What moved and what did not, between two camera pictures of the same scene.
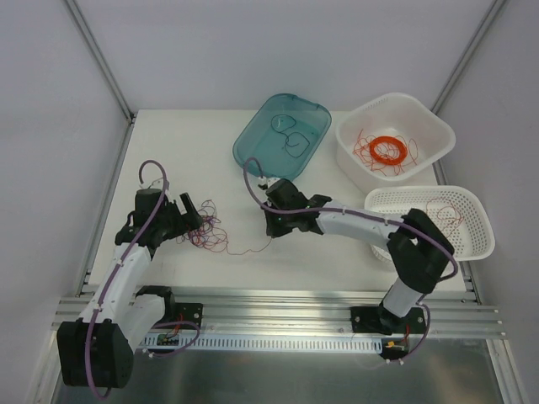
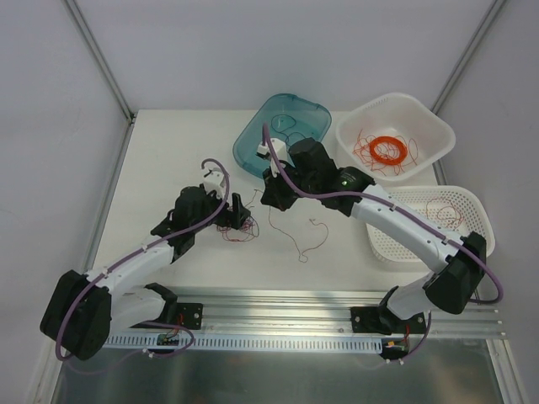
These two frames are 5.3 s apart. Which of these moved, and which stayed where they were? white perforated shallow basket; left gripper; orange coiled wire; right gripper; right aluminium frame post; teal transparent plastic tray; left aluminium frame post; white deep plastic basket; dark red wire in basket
Moved: left gripper; right gripper
Stayed: white deep plastic basket; dark red wire in basket; orange coiled wire; teal transparent plastic tray; right aluminium frame post; white perforated shallow basket; left aluminium frame post
